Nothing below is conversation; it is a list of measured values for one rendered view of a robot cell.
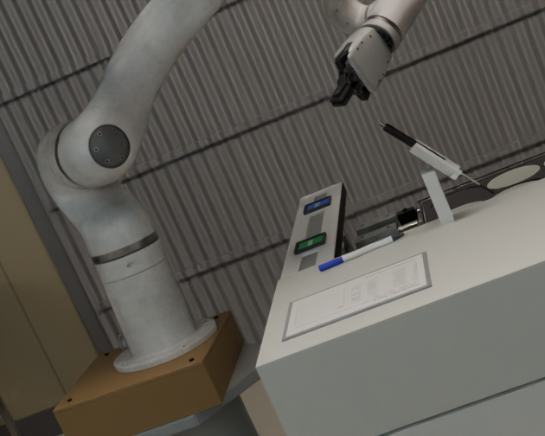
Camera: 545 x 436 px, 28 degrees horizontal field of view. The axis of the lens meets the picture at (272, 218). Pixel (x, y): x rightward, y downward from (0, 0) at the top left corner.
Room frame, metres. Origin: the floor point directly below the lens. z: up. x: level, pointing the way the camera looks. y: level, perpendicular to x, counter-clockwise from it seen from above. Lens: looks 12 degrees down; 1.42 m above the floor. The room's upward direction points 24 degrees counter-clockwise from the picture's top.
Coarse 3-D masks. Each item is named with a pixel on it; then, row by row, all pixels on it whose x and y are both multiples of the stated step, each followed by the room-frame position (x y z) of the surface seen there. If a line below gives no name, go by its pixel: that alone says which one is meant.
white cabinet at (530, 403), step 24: (528, 384) 1.27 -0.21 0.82; (456, 408) 1.29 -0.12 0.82; (480, 408) 1.27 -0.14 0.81; (504, 408) 1.27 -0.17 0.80; (528, 408) 1.26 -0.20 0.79; (408, 432) 1.29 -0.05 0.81; (432, 432) 1.29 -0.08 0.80; (456, 432) 1.28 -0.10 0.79; (480, 432) 1.28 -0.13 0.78; (504, 432) 1.27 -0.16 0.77; (528, 432) 1.27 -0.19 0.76
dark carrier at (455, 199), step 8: (536, 160) 1.94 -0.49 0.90; (544, 160) 1.91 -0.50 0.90; (512, 168) 1.96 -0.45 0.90; (544, 168) 1.86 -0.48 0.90; (488, 176) 1.97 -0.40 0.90; (496, 176) 1.95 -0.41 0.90; (536, 176) 1.83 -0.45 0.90; (544, 176) 1.81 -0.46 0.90; (472, 184) 1.96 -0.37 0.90; (512, 184) 1.85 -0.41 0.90; (448, 192) 1.98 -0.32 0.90; (456, 192) 1.96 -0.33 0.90; (464, 192) 1.94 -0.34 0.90; (472, 192) 1.92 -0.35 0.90; (480, 192) 1.89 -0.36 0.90; (488, 192) 1.87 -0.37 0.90; (496, 192) 1.85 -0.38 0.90; (448, 200) 1.93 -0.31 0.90; (456, 200) 1.91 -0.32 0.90; (464, 200) 1.89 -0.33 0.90; (472, 200) 1.86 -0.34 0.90; (480, 200) 1.84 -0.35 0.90; (424, 208) 1.94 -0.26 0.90; (432, 208) 1.93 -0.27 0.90; (432, 216) 1.87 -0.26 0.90
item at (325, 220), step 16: (320, 192) 2.17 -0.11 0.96; (336, 192) 2.11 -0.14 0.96; (336, 208) 1.98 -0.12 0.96; (304, 224) 1.97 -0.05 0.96; (320, 224) 1.93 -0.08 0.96; (336, 224) 1.87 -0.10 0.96; (288, 256) 1.79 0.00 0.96; (304, 256) 1.76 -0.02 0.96; (320, 256) 1.71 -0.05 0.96; (288, 272) 1.69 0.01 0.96
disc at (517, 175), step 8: (520, 168) 1.93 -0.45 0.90; (528, 168) 1.91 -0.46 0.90; (536, 168) 1.89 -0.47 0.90; (504, 176) 1.92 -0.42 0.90; (512, 176) 1.90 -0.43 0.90; (520, 176) 1.88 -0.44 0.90; (528, 176) 1.86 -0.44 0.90; (488, 184) 1.92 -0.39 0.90; (496, 184) 1.90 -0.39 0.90; (504, 184) 1.87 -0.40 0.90
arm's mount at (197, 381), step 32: (224, 320) 1.85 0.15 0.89; (192, 352) 1.72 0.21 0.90; (224, 352) 1.77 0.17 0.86; (96, 384) 1.75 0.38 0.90; (128, 384) 1.68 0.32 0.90; (160, 384) 1.66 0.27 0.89; (192, 384) 1.65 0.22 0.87; (224, 384) 1.69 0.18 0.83; (64, 416) 1.70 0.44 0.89; (96, 416) 1.68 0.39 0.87; (128, 416) 1.67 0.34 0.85; (160, 416) 1.66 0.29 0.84
